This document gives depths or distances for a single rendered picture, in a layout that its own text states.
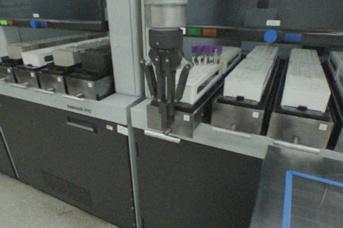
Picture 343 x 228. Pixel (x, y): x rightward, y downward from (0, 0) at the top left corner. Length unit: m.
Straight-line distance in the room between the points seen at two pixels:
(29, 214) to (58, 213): 0.15
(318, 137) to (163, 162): 0.47
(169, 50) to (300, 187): 0.36
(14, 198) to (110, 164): 0.88
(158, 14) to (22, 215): 1.37
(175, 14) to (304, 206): 0.39
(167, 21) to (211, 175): 0.49
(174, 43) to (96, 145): 0.61
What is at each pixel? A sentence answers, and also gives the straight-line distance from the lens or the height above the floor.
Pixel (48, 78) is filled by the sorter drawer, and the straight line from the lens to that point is 1.04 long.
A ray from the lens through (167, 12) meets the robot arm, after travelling 0.50.
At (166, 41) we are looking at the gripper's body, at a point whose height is 0.98.
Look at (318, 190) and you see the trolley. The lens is 0.40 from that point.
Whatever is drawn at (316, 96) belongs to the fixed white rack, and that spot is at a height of 0.85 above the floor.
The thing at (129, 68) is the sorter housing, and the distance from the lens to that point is 0.87.
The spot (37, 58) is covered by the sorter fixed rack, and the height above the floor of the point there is 0.85.
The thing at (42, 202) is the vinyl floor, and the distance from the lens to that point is 1.65.
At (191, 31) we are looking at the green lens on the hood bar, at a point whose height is 0.98.
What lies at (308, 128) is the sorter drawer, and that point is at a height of 0.78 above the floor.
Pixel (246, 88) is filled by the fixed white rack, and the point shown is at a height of 0.85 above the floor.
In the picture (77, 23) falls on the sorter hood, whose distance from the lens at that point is 0.95.
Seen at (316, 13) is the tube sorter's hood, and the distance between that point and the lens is 0.67.
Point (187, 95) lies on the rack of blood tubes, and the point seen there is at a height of 0.84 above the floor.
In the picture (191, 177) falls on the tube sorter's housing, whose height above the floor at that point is 0.53.
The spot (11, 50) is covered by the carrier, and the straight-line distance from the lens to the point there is 1.32.
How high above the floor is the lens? 1.06
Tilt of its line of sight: 26 degrees down
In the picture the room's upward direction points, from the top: straight up
